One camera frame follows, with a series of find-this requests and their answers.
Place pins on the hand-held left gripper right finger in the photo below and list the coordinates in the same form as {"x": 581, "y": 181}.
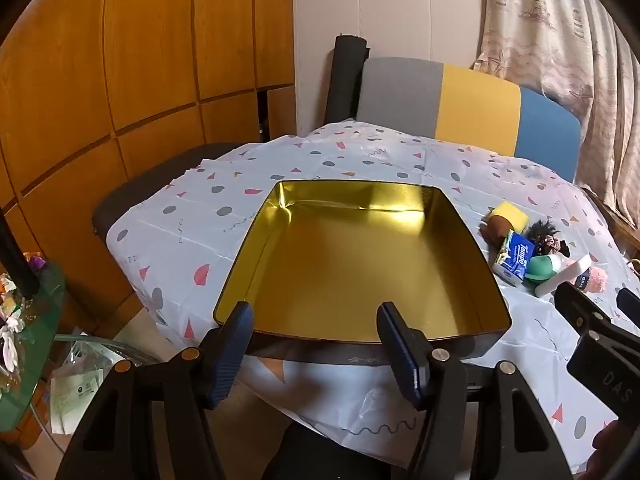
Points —
{"x": 400, "y": 350}

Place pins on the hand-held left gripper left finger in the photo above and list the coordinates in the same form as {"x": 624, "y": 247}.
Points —
{"x": 235, "y": 345}

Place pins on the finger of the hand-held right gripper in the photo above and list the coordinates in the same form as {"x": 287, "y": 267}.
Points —
{"x": 630, "y": 306}
{"x": 580, "y": 307}

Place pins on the pink yarn ball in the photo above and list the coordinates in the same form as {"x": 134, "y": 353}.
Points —
{"x": 597, "y": 280}

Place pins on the white foam block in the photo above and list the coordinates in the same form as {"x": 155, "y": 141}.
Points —
{"x": 555, "y": 285}

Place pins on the green sponge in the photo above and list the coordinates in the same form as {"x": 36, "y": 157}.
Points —
{"x": 540, "y": 267}

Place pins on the blue tissue pack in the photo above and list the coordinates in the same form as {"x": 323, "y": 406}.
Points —
{"x": 515, "y": 260}

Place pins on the black troll doll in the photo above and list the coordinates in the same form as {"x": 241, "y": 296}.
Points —
{"x": 542, "y": 230}

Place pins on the gold tin box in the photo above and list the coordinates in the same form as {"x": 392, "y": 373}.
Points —
{"x": 350, "y": 270}

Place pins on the brown egg-shaped sponge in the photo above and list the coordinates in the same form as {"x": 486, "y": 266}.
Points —
{"x": 497, "y": 232}

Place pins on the yellow sponge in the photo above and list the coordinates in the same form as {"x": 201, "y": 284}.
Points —
{"x": 515, "y": 215}

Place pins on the person's right hand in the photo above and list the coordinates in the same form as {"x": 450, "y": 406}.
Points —
{"x": 612, "y": 442}

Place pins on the patterned white tablecloth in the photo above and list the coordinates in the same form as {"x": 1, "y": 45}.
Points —
{"x": 200, "y": 220}

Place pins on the white plastic bags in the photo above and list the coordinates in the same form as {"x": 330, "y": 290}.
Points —
{"x": 75, "y": 390}

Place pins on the black table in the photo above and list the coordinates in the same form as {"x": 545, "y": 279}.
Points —
{"x": 140, "y": 185}

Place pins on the glass side table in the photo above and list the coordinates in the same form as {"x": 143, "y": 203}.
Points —
{"x": 30, "y": 340}

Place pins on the grey yellow blue chair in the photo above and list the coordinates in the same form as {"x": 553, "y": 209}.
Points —
{"x": 475, "y": 105}

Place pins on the black pole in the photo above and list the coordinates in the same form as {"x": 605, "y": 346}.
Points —
{"x": 17, "y": 260}

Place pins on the black rolled mat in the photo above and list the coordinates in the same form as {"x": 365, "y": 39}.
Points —
{"x": 345, "y": 75}

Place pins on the beige printed curtain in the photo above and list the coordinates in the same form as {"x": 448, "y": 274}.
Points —
{"x": 550, "y": 25}

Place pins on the wooden wardrobe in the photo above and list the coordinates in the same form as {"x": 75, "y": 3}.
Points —
{"x": 125, "y": 60}

